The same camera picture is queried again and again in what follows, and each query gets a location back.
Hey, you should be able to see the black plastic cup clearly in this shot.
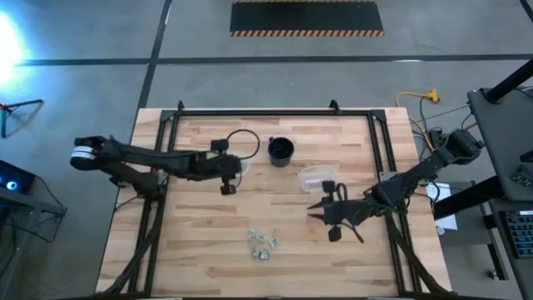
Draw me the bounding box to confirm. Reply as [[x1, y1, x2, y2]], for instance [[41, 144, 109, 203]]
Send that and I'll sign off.
[[267, 136, 296, 168]]

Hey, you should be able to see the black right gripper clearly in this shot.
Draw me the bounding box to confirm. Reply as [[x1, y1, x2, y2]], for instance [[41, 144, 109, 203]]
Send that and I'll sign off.
[[306, 179, 374, 243]]

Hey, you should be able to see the black box with blue light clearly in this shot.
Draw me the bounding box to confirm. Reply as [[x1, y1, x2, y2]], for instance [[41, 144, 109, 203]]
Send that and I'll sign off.
[[0, 159, 37, 195]]

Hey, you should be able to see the grey desk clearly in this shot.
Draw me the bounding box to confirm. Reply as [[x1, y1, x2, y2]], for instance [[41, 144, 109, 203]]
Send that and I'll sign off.
[[466, 85, 533, 202]]

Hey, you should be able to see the black wire mesh basket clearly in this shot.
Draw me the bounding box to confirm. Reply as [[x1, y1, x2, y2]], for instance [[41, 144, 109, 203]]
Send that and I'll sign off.
[[0, 194, 68, 244]]

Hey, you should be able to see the oblong clear plastic container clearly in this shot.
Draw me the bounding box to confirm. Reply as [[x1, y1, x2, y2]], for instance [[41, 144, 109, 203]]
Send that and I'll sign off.
[[297, 164, 340, 194]]

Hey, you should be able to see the small black patterned device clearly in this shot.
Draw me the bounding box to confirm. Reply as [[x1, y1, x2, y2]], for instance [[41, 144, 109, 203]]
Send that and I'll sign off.
[[511, 163, 533, 188]]

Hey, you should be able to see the keyboard with coloured keys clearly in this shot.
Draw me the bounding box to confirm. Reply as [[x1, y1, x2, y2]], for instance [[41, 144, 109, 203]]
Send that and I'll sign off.
[[504, 209, 533, 260]]

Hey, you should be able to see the black wire triangle stand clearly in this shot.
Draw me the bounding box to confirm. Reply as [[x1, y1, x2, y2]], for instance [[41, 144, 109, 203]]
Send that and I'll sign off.
[[0, 98, 45, 140]]

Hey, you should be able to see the black hazard-striped floor mat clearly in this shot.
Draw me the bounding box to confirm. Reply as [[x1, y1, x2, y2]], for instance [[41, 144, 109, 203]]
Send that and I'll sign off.
[[229, 0, 386, 38]]

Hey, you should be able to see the black slanted pole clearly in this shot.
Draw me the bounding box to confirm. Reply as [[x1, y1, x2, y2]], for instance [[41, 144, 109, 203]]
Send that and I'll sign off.
[[485, 57, 533, 105]]

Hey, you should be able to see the black desk support beam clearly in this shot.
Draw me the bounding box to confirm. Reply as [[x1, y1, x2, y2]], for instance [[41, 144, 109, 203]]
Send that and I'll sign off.
[[431, 174, 506, 221]]

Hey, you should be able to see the black power strip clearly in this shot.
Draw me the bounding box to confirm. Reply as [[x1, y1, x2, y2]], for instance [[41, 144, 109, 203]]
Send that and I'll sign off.
[[428, 127, 446, 147]]

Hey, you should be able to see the white paper sheet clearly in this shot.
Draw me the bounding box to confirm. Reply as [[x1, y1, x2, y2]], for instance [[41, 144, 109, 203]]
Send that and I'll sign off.
[[426, 182, 459, 232]]

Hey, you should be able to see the black looped gripper cable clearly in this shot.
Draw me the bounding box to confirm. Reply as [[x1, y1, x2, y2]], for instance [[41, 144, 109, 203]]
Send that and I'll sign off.
[[226, 128, 262, 161]]

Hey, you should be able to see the round clear plastic container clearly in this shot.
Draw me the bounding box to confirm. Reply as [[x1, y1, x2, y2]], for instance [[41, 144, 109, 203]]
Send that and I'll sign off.
[[232, 150, 254, 178]]

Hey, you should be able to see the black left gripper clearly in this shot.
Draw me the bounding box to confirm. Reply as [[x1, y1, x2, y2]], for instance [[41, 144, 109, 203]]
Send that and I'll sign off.
[[199, 138, 243, 197]]

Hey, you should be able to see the yellow extension cable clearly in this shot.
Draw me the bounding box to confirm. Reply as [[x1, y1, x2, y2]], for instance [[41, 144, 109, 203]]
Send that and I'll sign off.
[[394, 87, 441, 153]]

